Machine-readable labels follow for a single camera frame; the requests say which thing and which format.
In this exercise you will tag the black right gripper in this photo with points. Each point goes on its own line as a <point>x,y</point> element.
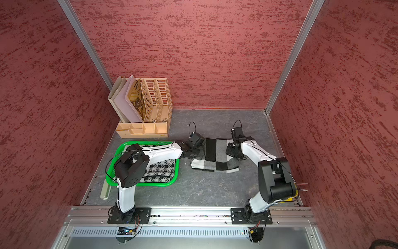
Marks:
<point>228,152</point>

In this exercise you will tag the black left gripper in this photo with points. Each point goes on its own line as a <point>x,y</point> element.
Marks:
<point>201,154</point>

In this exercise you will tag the grey black striped scarf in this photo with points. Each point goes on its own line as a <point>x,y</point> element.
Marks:
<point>213,157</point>

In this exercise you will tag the black white checkered knit scarf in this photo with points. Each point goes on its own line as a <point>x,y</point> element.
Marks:
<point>161,174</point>

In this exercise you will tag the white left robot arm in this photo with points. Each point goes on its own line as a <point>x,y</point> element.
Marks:
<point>130,166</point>

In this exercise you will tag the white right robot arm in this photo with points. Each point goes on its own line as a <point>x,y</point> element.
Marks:
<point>275,181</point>

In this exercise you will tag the green plastic basket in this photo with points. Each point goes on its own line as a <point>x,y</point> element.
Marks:
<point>110,171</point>

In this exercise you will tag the beige plastic file organizer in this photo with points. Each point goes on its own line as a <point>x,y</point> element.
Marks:
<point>158,103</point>

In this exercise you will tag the lilac paper folder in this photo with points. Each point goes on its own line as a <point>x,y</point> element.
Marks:
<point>126,106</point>

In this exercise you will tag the yellow metal pencil cup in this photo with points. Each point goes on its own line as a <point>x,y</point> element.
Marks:
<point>292,199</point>

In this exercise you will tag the brown patterned booklet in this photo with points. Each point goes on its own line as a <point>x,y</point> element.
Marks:
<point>136,97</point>

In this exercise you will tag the beige flat ruler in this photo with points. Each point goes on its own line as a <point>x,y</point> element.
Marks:
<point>105,191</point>

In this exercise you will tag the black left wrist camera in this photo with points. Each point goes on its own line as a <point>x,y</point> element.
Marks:
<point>195,140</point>

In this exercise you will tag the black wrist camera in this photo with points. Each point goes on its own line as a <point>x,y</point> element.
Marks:
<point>195,140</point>
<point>237,133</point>

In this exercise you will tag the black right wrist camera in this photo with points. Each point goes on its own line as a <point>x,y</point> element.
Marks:
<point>237,133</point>

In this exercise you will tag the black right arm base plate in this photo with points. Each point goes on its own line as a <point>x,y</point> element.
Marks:
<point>241,216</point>

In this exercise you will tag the right black connector with wires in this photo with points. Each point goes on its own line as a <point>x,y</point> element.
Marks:
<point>255,234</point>

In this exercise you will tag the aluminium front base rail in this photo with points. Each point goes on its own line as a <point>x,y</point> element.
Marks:
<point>190,227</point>

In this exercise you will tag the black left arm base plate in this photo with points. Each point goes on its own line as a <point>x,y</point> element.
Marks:
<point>135,216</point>

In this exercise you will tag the left circuit board with wires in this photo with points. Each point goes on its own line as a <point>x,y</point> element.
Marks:
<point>125,234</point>

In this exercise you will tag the left aluminium corner post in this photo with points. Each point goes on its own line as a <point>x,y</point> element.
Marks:
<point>85,40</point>

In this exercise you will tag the aluminium corner post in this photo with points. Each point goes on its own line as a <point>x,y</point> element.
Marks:
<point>85,40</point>
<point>295,51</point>

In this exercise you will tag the right aluminium corner post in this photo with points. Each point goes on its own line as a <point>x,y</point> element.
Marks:
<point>295,51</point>

